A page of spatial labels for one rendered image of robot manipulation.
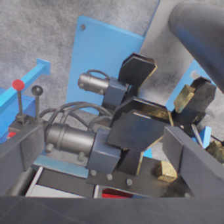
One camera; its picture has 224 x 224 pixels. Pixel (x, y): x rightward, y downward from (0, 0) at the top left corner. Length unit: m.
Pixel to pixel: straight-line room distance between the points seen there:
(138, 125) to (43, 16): 1.26
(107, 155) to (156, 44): 0.92
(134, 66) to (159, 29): 0.43
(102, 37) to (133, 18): 0.27
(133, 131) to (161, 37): 0.88
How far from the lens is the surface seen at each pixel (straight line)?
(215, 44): 0.58
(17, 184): 0.69
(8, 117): 1.77
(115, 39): 1.29
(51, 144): 0.65
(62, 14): 1.48
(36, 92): 0.53
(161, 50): 1.30
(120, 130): 0.53
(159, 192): 0.77
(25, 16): 1.62
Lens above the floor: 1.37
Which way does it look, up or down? 51 degrees down
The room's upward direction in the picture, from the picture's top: 170 degrees counter-clockwise
